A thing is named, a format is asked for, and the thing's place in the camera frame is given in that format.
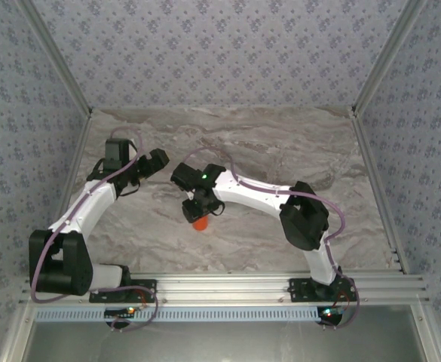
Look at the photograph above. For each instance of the grey metal sheet panel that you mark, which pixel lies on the grey metal sheet panel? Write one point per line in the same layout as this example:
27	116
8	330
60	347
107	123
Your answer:
220	343

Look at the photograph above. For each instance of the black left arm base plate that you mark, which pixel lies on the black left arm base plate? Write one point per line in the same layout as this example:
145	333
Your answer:
144	285

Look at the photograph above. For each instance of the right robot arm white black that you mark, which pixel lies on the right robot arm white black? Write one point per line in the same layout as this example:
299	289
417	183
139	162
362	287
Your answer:
303	226

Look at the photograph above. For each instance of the orange pill bottle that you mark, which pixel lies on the orange pill bottle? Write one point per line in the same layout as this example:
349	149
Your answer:
201	226

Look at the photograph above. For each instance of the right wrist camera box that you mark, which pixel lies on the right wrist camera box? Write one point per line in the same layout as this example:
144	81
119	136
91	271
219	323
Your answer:
191	196

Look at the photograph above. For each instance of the aluminium lower frame rail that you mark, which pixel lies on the aluminium lower frame rail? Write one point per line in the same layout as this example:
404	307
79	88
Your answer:
428	335
18	335

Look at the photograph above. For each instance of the aluminium corner post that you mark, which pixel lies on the aluminium corner post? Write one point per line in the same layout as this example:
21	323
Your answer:
58	56
385	56

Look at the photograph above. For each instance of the aluminium table side rail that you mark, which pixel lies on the aluminium table side rail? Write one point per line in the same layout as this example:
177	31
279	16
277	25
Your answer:
365	151
79	151

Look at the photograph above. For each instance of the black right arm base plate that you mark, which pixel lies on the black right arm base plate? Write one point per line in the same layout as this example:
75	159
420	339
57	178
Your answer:
299	292

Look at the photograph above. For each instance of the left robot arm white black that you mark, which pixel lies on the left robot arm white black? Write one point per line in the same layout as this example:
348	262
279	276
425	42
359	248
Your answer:
73	271

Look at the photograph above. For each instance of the aluminium mounting rail beam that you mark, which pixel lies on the aluminium mounting rail beam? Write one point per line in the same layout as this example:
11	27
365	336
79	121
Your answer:
224	288

